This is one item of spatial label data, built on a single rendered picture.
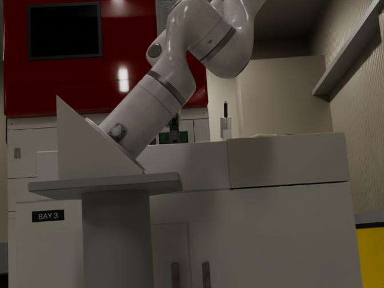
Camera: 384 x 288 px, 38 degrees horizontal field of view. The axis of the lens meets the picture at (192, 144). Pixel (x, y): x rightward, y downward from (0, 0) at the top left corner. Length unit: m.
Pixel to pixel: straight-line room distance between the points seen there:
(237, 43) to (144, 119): 0.29
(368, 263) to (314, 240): 2.76
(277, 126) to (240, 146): 5.68
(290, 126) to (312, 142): 5.66
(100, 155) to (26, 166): 1.11
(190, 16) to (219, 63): 0.13
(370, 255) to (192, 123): 2.42
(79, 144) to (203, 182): 0.49
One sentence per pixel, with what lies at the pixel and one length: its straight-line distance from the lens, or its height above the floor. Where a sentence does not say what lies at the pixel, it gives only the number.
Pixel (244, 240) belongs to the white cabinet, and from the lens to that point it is 1.61.
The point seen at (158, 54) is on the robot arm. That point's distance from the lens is 1.69.
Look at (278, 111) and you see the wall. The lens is 7.36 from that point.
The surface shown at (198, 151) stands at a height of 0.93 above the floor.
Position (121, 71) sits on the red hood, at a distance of 2.30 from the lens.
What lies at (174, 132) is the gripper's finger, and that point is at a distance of 1.67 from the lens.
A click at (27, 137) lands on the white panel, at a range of 2.34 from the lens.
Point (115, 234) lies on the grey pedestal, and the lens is 1.27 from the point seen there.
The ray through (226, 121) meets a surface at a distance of 1.94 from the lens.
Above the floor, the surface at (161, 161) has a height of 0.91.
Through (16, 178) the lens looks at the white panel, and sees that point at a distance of 2.33.
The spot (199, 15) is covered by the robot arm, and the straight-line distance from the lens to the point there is 1.37.
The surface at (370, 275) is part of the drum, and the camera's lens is 4.40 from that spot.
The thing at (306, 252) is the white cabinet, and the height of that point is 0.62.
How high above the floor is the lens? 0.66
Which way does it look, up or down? 10 degrees up
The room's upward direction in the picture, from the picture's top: 4 degrees counter-clockwise
